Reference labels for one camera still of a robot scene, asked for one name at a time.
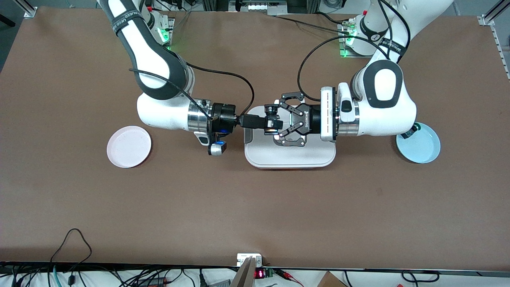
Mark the light blue round plate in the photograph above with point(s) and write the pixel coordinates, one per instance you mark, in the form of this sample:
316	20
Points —
420	147

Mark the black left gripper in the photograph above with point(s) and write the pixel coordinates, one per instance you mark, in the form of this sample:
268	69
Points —
310	119

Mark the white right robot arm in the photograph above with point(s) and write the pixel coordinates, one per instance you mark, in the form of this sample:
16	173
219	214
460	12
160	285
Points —
159	115

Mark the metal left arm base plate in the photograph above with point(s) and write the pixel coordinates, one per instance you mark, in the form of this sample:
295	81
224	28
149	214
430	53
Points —
342	44

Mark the silver perforated edge rail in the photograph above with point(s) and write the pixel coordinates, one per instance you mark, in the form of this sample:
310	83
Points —
503	52

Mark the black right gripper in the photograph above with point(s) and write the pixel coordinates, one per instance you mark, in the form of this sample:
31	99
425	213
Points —
224	118

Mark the beige wedge board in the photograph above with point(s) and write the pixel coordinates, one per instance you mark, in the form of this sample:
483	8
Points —
245	277

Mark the white lidded lunch box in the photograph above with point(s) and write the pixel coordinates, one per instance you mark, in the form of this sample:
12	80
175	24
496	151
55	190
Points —
291	159

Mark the pink round plate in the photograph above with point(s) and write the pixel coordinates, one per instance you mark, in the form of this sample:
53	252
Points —
129	146

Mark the silver table corner bracket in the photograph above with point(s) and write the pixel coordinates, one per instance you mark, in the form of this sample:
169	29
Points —
494	14

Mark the brown cardboard piece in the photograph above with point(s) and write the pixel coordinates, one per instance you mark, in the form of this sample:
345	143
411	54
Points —
330	281

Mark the small white box device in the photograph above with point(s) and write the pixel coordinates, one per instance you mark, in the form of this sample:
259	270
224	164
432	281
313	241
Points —
243	259

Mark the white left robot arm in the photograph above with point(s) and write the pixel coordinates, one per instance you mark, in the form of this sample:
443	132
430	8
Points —
382	115

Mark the red LED display module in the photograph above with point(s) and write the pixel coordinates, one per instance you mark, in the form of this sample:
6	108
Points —
259	274

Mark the small dark object on blue plate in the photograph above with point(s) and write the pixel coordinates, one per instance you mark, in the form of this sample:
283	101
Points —
410	133

